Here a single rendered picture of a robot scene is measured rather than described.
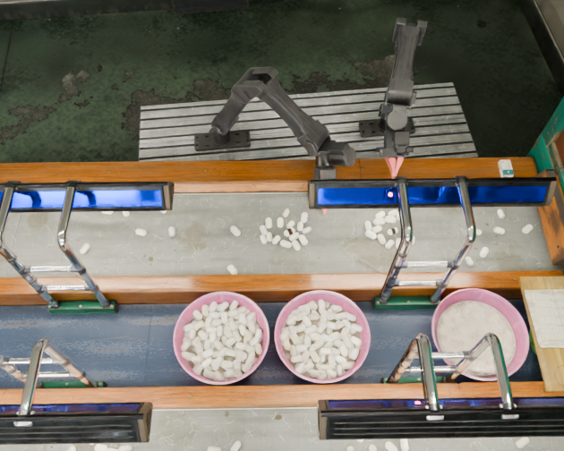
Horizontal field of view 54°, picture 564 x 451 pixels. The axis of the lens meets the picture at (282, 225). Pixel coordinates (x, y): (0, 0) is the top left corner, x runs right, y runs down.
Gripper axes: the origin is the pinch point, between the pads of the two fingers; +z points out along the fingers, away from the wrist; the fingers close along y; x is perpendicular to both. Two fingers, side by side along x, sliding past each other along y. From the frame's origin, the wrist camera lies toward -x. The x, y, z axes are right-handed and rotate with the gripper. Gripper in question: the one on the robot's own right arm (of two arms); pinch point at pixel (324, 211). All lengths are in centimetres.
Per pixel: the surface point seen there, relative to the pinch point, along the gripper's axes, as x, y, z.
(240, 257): -7.9, -26.3, 12.4
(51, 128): 121, -132, -27
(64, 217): -42, -65, -6
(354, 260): -8.8, 8.3, 13.8
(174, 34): 166, -75, -80
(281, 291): -17.2, -13.8, 20.5
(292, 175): 8.4, -9.9, -10.8
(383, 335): -17.5, 16.1, 34.3
